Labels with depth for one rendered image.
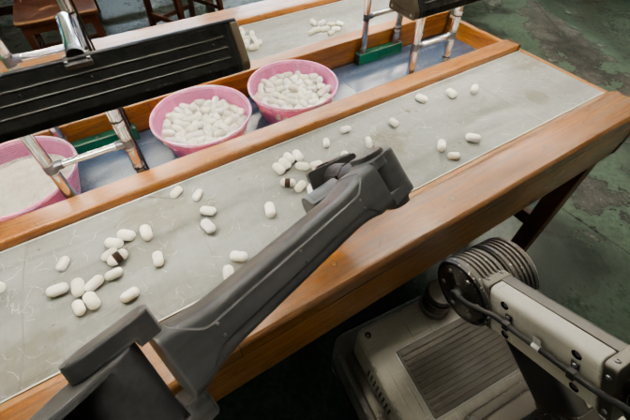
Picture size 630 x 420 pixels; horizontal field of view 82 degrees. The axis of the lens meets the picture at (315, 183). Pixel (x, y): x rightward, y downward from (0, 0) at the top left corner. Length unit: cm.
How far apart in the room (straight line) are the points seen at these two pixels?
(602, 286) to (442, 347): 106
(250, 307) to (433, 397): 64
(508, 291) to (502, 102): 66
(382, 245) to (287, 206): 22
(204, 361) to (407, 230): 50
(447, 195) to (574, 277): 111
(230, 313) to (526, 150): 83
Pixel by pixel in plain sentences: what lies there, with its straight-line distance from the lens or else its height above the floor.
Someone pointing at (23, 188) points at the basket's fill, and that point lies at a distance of 106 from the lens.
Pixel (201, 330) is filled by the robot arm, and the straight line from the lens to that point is 34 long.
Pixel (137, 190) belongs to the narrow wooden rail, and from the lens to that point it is 88.
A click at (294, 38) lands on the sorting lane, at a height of 74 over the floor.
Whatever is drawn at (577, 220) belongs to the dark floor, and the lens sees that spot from 208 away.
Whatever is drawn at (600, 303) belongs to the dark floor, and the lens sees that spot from 185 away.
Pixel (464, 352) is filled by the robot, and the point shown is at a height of 48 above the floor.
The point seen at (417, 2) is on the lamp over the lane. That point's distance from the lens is 81.
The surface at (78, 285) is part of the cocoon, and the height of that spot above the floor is 76.
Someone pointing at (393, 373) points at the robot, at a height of 47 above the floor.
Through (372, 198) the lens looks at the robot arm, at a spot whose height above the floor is 101.
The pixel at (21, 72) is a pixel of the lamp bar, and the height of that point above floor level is 111.
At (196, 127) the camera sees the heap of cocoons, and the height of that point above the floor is 74.
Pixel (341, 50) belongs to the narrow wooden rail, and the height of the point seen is 74.
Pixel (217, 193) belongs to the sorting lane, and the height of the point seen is 74.
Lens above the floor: 135
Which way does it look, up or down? 48 degrees down
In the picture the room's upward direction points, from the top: straight up
